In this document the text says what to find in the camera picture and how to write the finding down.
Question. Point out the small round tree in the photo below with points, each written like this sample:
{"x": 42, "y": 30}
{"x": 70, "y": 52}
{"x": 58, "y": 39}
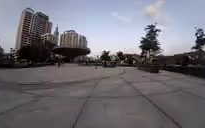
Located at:
{"x": 105, "y": 56}
{"x": 120, "y": 56}

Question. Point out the round mushroom-shaped canopy structure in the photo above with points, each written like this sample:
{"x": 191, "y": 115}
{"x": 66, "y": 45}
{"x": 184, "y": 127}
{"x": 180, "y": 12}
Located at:
{"x": 71, "y": 51}

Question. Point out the grey paved plaza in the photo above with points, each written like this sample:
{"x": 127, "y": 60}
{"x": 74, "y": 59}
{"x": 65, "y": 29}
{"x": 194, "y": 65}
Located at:
{"x": 100, "y": 100}

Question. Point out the pale mid-rise building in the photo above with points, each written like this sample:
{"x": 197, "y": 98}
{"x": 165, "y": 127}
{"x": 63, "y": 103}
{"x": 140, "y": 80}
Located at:
{"x": 71, "y": 39}

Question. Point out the person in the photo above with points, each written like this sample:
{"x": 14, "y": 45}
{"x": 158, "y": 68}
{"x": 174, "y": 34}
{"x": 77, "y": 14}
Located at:
{"x": 59, "y": 62}

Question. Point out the dark planter box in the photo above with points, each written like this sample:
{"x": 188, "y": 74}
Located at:
{"x": 149, "y": 68}

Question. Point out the tall dark tree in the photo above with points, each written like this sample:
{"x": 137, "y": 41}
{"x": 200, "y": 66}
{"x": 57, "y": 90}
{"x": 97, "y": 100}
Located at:
{"x": 150, "y": 40}

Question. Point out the dark clump of trees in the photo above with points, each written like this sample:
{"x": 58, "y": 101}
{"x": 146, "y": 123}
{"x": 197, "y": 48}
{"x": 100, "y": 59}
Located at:
{"x": 33, "y": 53}

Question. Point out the tall high-rise building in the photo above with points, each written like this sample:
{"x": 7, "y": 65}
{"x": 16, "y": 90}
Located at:
{"x": 31, "y": 26}

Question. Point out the low long building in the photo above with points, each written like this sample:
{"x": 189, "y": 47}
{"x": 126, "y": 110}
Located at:
{"x": 186, "y": 58}

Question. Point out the slender dark tree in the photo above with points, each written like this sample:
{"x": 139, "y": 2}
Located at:
{"x": 201, "y": 40}

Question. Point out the low dark wall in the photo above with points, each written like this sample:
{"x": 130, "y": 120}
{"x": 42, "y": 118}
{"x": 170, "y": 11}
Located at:
{"x": 193, "y": 71}

